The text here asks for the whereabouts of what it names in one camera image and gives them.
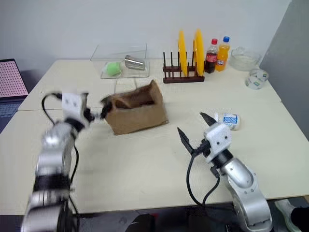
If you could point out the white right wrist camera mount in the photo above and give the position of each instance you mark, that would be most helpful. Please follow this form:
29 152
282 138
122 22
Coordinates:
217 140

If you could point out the clear glass bowl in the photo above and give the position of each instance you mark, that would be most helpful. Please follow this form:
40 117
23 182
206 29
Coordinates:
245 61

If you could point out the small white bottle blue label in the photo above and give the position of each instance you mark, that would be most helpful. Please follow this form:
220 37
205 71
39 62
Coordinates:
229 119

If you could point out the brown paper bag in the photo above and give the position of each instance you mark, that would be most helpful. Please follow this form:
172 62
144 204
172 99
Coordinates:
140 118

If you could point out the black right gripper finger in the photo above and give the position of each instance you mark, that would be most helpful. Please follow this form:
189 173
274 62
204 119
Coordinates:
208 119
187 143

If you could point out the cola bottle red cap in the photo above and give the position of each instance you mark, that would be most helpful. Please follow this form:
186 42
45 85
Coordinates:
210 60

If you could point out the white sneaker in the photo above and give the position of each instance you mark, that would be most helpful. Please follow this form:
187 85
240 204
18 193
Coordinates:
286 212

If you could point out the orange soda bottle blue cap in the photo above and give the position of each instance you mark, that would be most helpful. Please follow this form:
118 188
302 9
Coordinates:
222 59

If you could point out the open laptop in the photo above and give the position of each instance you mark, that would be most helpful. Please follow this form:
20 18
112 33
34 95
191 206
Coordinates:
9 79

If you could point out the clear printed tape roll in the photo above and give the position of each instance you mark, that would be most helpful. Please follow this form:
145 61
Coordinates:
257 81

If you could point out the shiny metal cup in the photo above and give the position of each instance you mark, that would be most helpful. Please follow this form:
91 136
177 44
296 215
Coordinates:
135 62

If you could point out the green round object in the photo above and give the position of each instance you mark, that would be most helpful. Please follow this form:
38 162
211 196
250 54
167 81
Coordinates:
113 68

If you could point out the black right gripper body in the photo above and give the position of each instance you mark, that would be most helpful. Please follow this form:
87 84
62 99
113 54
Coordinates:
204 149

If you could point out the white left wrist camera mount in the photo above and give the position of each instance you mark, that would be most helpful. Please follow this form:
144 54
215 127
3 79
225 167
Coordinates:
71 104

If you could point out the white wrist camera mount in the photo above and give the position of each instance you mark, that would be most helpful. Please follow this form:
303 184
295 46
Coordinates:
71 104
217 140

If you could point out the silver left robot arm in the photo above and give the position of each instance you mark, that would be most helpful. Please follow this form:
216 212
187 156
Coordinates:
53 149

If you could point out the clear plastic box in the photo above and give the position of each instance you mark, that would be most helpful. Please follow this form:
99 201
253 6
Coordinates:
137 48

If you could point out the dark trouser leg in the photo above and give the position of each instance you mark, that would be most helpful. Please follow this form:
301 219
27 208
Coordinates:
300 216

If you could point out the yellow plate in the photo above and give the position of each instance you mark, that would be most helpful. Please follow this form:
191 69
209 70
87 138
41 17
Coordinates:
182 53
199 52

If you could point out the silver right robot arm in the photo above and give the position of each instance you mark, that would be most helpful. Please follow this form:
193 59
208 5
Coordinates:
243 183

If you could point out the dark wooden dish rack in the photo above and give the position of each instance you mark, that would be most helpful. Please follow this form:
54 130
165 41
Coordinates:
183 79

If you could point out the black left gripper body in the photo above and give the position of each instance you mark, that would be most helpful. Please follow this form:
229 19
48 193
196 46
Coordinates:
90 115

